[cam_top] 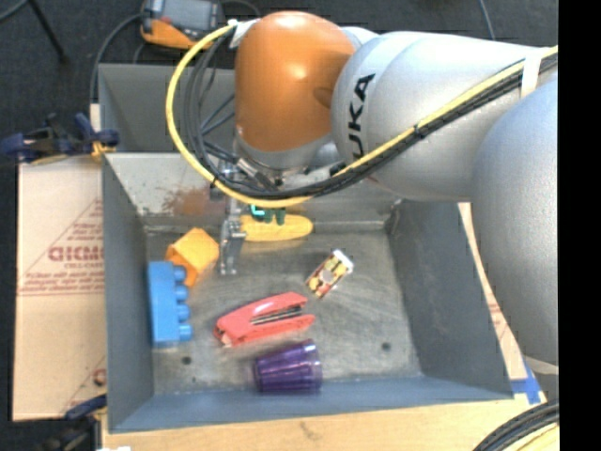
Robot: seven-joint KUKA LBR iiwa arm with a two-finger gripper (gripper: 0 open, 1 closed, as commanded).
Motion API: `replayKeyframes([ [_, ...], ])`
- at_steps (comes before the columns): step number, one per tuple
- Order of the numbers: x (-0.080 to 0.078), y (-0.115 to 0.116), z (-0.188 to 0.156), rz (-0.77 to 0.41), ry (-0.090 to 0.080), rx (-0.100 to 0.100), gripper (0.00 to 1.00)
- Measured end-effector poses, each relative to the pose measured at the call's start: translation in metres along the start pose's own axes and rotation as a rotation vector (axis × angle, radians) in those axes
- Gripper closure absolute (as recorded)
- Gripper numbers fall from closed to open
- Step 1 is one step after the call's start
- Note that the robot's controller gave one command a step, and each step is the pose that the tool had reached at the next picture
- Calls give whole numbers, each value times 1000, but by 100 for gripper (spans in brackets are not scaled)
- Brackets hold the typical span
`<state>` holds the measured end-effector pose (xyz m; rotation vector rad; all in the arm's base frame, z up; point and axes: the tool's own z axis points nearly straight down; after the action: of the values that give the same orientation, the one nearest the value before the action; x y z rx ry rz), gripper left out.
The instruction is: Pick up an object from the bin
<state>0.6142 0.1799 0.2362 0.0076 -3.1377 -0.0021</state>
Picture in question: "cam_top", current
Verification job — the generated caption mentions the purple plastic cup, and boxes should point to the purple plastic cup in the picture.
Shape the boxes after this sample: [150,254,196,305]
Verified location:
[253,338,324,394]

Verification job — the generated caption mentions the black cylinder on white bracket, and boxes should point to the black cylinder on white bracket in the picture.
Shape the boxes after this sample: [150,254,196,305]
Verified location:
[307,160,349,180]

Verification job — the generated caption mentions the blue toy building block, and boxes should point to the blue toy building block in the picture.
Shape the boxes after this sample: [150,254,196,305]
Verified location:
[146,260,194,348]

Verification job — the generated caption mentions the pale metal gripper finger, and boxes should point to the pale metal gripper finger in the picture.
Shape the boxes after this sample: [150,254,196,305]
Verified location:
[219,232,232,277]
[229,230,248,275]

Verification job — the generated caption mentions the yellow toy banana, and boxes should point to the yellow toy banana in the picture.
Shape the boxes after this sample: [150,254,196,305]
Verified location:
[239,213,315,243]

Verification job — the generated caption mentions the small printed white box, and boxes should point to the small printed white box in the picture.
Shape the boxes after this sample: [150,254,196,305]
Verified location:
[304,248,355,301]

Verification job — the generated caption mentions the red stapler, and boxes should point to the red stapler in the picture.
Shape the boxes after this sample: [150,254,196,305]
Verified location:
[212,291,317,349]

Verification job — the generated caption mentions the orange toy building block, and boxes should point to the orange toy building block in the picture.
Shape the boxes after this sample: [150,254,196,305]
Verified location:
[164,226,221,288]

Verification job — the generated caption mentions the grey metal bin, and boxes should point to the grey metal bin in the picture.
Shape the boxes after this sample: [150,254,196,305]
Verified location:
[97,63,515,434]

